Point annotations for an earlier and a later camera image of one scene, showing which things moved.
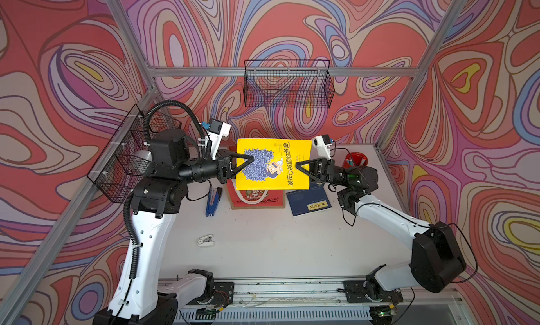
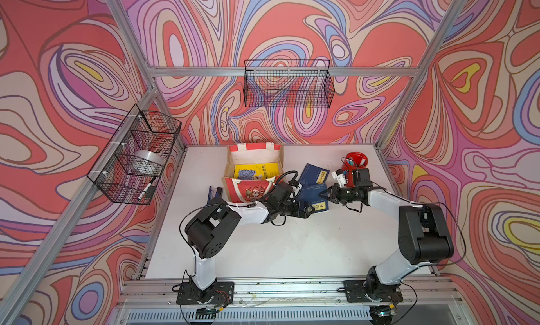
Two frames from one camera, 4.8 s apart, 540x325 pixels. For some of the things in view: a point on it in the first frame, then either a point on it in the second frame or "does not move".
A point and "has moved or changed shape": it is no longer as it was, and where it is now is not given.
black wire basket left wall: x=125 y=160 does not move
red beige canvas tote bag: x=254 y=199 has moved or changed shape
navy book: x=309 y=201 does not move
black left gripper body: x=221 y=170 to x=292 y=209
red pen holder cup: x=354 y=160 does not move
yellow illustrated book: x=273 y=167 has moved or changed shape
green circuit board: x=203 y=314 does not move
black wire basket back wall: x=288 y=84 does not move
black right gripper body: x=332 y=174 to x=342 y=195
